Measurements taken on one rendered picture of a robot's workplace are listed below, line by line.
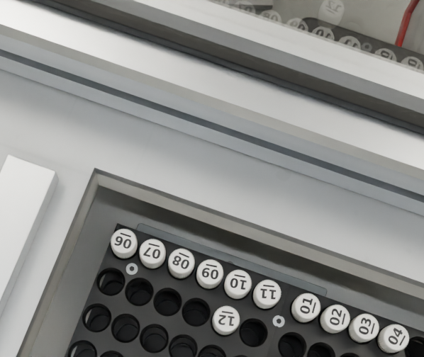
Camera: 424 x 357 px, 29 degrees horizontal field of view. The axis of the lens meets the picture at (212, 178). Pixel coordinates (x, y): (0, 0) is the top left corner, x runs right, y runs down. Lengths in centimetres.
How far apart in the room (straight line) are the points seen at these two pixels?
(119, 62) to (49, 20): 3
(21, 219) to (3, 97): 6
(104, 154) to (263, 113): 8
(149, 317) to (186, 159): 8
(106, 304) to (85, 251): 8
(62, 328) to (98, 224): 6
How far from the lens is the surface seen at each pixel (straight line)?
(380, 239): 37
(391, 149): 33
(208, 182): 36
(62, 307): 46
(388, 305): 48
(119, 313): 40
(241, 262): 45
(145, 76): 33
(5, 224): 35
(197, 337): 39
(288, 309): 40
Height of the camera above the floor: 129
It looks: 73 degrees down
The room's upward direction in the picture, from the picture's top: 11 degrees clockwise
